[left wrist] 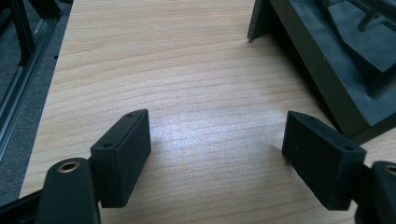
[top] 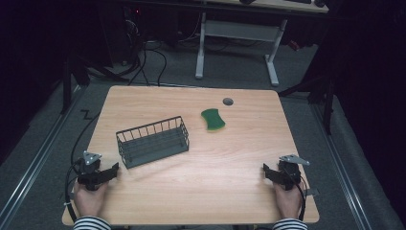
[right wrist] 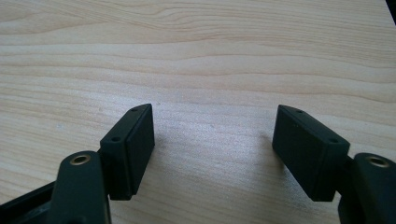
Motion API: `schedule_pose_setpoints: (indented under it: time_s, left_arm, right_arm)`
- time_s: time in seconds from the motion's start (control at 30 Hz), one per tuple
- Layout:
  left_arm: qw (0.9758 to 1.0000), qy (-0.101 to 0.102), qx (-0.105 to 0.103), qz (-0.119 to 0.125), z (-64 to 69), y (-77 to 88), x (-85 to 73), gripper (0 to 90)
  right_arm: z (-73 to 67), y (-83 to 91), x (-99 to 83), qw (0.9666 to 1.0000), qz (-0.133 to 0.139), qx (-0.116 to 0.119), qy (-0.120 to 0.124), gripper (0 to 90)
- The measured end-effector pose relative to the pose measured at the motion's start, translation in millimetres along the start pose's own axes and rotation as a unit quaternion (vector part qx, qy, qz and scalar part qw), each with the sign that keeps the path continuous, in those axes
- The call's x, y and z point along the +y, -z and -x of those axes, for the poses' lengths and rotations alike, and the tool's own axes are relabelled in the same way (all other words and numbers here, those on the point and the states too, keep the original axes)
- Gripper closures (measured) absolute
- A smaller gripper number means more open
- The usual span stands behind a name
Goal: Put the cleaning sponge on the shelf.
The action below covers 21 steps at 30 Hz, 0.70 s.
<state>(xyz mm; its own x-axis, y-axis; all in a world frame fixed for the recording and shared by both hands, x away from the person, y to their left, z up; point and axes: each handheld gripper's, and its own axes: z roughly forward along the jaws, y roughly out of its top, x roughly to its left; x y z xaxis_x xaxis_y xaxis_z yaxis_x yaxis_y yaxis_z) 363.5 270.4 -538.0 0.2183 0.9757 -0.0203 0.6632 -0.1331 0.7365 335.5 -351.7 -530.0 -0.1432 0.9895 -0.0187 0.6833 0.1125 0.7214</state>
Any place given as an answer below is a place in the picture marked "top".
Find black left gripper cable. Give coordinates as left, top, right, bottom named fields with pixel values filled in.
left=64, top=112, right=101, bottom=223

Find black floor cables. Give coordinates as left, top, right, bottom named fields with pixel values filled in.
left=126, top=39, right=169, bottom=88

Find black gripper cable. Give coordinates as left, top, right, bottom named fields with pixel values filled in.
left=64, top=112, right=101, bottom=223
left=285, top=168, right=308, bottom=222

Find person's right hand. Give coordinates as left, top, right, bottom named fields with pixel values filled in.
left=273, top=181, right=305, bottom=220

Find black metal stand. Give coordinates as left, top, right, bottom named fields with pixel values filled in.
left=59, top=52, right=92, bottom=116
left=277, top=71, right=337, bottom=136

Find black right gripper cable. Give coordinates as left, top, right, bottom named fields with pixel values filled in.
left=285, top=168, right=308, bottom=222

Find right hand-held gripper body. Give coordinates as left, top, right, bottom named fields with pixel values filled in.
left=277, top=154, right=311, bottom=192

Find dark grey wire basket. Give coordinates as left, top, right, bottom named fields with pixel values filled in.
left=115, top=115, right=191, bottom=170

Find green and yellow sponge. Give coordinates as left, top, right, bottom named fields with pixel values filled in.
left=200, top=107, right=227, bottom=132

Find person's left hand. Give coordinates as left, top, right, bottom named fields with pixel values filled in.
left=73, top=181, right=109, bottom=219

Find black computer tower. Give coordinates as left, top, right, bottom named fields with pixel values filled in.
left=97, top=5, right=147, bottom=69

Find grey metal floor rail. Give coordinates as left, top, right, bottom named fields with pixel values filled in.
left=0, top=83, right=84, bottom=226
left=310, top=103, right=373, bottom=230

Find white-framed wooden desk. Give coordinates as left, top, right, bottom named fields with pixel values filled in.
left=194, top=0, right=330, bottom=87

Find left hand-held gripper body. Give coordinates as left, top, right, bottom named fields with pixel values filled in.
left=77, top=150, right=103, bottom=192

